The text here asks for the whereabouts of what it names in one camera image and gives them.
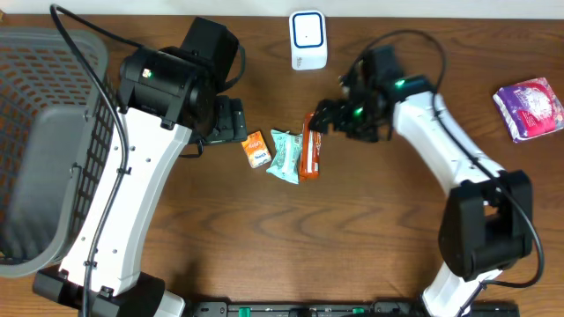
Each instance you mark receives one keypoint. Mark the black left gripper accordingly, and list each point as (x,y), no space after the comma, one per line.
(231,125)

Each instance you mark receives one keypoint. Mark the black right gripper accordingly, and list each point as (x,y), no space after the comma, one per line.
(340,106)

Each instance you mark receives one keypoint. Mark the small orange white box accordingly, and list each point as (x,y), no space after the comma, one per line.
(256,150)

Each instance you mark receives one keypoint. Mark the orange snack bar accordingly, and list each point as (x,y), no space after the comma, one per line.
(310,153)

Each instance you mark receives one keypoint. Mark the teal snack wrapper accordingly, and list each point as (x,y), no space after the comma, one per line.
(285,164)

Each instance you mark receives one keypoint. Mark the purple red snack packet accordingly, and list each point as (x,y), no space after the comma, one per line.
(529,109)

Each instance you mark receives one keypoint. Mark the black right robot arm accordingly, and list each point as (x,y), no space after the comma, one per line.
(486,224)

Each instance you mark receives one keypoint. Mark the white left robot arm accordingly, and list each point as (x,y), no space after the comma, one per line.
(168,98)

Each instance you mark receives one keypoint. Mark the white barcode scanner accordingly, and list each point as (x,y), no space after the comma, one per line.
(308,40)

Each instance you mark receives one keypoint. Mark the grey plastic basket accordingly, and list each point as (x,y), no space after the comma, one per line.
(55,136)

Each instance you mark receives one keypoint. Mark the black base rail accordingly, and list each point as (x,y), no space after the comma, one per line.
(382,307)

